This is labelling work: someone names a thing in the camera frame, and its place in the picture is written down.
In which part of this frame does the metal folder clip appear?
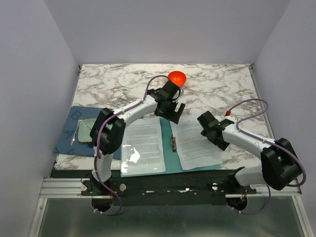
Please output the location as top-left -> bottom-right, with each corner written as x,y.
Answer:
170,135 -> 177,153

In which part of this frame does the printed paper stack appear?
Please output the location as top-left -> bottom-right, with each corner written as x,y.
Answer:
170,114 -> 223,171

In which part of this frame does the teal file folder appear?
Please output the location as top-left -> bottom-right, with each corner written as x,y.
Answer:
120,116 -> 223,178

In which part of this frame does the printed paper sheet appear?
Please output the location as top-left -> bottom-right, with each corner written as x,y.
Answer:
120,117 -> 166,177

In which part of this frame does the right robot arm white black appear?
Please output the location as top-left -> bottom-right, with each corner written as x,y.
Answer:
197,111 -> 303,194

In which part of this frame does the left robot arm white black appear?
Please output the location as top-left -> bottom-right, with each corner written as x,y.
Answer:
90,81 -> 185,195

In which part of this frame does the orange bowl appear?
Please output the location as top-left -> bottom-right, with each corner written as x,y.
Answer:
168,71 -> 187,87

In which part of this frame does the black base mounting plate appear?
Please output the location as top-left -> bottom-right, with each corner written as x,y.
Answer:
51,170 -> 256,209

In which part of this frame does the light green divided plate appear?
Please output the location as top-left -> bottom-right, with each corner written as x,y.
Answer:
78,118 -> 96,143

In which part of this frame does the silver fork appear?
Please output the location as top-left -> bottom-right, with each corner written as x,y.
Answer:
71,117 -> 83,146

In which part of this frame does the blue cloth placemat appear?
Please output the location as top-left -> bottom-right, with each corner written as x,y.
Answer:
53,106 -> 124,160

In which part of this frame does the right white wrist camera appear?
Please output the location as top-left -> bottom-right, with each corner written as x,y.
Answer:
224,115 -> 238,123

